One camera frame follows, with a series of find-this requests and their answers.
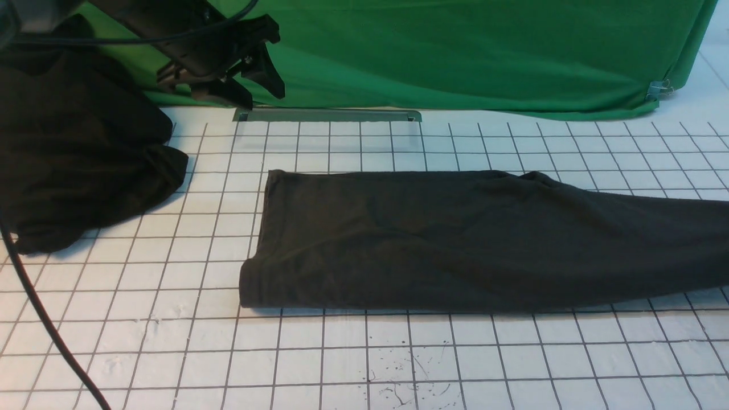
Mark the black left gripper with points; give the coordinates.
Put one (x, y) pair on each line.
(197, 60)

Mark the gray long-sleeved shirt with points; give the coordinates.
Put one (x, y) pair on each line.
(474, 241)

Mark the gray metal bar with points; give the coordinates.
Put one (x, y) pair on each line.
(273, 114)

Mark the black crumpled garment pile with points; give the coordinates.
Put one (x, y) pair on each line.
(82, 147)

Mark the green backdrop cloth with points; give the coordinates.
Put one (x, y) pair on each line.
(560, 60)

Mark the silver binder clip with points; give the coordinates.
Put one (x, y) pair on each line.
(658, 90)

